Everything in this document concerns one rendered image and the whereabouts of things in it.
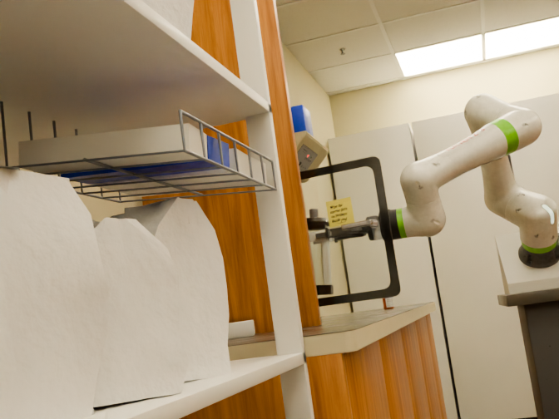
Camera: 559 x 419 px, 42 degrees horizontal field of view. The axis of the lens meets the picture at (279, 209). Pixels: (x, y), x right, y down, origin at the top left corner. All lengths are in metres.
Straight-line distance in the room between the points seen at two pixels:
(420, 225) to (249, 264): 0.52
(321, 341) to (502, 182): 1.43
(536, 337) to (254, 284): 1.11
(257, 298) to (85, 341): 1.38
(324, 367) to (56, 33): 0.82
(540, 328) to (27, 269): 2.25
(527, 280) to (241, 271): 1.12
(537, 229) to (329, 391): 1.43
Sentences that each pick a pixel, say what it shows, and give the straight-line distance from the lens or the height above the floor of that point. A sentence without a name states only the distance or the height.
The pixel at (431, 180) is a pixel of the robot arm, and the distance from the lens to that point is 2.15.
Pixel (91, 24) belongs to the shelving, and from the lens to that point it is 0.87.
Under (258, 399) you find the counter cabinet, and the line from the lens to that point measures 1.46.
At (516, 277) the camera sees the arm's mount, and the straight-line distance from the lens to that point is 2.77.
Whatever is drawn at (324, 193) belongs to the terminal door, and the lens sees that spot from 2.12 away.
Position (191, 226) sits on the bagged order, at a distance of 1.00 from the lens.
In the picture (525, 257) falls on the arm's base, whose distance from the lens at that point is 2.80.
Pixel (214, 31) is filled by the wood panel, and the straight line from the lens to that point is 2.26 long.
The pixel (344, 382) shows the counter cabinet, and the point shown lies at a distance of 1.41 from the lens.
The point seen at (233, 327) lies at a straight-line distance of 1.91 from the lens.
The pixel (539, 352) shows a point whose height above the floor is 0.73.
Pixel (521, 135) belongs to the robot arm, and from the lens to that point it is 2.37.
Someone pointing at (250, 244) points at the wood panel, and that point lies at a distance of 2.09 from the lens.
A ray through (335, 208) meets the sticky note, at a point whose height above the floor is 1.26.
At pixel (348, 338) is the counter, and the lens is 1.40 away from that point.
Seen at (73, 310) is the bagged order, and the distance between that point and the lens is 0.72.
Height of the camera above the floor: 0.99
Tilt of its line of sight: 8 degrees up
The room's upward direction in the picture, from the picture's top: 8 degrees counter-clockwise
